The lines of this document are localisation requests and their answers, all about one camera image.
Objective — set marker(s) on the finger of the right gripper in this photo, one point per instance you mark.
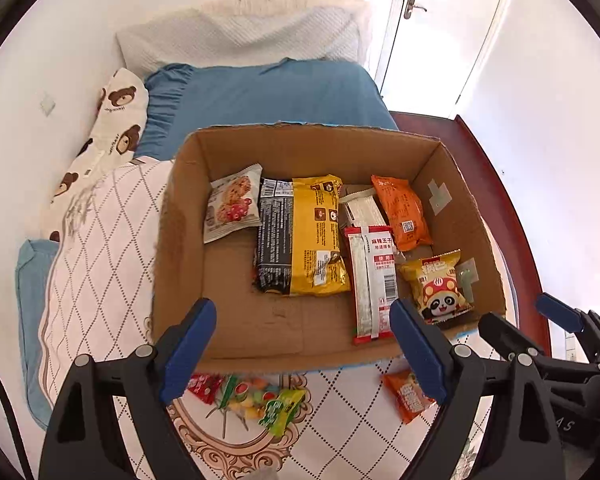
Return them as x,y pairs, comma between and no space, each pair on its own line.
584,325
506,339

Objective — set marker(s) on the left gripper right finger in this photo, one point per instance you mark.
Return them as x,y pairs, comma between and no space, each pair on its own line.
520,440

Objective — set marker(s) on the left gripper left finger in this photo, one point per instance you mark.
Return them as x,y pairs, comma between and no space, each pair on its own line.
84,440

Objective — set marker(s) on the yellow panda snack bag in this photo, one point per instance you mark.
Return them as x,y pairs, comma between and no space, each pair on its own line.
435,288

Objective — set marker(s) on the small orange snack packet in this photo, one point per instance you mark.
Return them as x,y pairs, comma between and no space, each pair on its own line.
407,393

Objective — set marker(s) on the small red candy packet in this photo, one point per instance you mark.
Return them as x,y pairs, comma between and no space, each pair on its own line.
205,387

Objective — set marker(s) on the red white noodle packet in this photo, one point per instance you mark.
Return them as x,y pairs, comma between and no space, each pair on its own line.
374,280

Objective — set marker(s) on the green fruit candy bag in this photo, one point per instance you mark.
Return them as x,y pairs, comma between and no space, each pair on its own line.
270,406

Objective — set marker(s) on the white diamond pattern quilt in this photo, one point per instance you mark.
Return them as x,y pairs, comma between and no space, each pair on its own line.
98,301

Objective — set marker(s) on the white clear snack packet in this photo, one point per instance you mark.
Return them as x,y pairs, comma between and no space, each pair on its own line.
360,209

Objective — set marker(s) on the cardboard milk carton box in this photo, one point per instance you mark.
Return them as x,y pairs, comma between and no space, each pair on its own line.
261,332

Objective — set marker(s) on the black snack bag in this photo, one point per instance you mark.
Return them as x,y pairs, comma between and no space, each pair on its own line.
273,256

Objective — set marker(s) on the white cookie snack packet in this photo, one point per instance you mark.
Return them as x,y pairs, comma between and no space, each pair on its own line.
233,204

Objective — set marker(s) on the bear print pillow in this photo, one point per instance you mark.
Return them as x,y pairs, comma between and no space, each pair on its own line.
112,142

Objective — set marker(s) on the blue bed sheet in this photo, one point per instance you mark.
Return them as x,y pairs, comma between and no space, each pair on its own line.
183,99

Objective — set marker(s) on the white door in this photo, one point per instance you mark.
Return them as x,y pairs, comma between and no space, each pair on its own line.
428,61

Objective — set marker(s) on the white textured headboard pillow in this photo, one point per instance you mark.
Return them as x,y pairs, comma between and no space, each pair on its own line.
239,33

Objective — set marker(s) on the metal door handle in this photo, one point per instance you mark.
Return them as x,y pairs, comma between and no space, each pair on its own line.
410,7

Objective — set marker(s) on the wall socket plate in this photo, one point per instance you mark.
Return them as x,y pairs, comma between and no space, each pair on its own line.
47,104

